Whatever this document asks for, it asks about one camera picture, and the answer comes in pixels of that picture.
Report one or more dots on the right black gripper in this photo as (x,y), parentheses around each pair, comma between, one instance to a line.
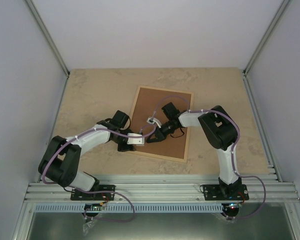
(160,135)

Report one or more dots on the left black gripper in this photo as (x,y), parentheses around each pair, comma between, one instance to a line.
(121,148)

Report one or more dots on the brown backing board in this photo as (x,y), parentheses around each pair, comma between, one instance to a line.
(165,105)

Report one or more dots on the light wooden picture frame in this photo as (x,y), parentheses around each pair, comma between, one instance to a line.
(187,130)

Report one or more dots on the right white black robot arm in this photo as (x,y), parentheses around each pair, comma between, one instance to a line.
(220,131)

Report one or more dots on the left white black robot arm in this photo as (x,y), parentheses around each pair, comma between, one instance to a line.
(60,162)

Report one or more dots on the left control board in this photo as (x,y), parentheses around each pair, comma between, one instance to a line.
(95,207)

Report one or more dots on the control board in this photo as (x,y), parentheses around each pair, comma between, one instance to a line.
(95,207)
(233,205)

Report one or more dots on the right control board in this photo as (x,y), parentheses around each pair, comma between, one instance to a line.
(233,205)

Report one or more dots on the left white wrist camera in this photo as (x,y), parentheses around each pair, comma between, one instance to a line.
(135,139)

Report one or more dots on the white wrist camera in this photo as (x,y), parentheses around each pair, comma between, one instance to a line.
(154,121)
(135,139)

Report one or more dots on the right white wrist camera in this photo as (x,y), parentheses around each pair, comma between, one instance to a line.
(154,121)

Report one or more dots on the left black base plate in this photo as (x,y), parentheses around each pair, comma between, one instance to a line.
(105,196)

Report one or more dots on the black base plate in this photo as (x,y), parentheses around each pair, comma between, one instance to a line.
(214,192)
(105,196)

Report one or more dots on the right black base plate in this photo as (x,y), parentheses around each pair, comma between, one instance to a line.
(214,192)

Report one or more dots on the right side aluminium rail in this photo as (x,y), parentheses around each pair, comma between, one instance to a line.
(268,151)

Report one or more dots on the grey slotted cable duct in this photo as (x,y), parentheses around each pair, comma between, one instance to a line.
(126,208)

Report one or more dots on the aluminium rail bed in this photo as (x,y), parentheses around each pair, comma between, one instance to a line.
(169,188)

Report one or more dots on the left aluminium corner post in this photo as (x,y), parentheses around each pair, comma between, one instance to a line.
(47,36)

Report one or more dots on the aluminium corner post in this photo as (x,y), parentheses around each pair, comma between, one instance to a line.
(267,35)
(47,36)

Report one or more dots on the right aluminium corner post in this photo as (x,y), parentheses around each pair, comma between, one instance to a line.
(267,35)

